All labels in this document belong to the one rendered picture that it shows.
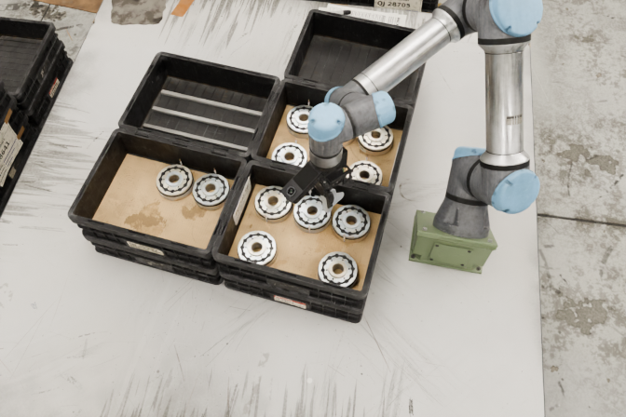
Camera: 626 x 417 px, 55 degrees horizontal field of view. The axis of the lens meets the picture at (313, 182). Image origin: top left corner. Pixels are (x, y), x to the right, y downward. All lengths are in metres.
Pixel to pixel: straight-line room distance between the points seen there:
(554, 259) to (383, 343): 1.20
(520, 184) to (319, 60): 0.82
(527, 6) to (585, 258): 1.54
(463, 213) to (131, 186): 0.92
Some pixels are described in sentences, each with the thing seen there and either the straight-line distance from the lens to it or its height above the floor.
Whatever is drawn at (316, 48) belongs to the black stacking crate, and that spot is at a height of 0.83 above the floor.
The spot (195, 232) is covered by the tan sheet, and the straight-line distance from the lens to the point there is 1.66.
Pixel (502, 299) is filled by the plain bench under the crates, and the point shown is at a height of 0.70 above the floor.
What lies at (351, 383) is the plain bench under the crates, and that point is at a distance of 1.63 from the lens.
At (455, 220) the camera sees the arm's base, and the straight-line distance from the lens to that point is 1.62.
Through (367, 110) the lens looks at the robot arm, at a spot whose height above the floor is 1.29.
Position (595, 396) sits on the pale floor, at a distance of 2.55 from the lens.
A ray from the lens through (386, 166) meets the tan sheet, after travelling 1.74.
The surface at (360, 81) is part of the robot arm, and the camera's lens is 1.41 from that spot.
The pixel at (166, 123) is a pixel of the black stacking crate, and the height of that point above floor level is 0.83.
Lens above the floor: 2.30
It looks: 59 degrees down
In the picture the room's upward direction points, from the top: 1 degrees counter-clockwise
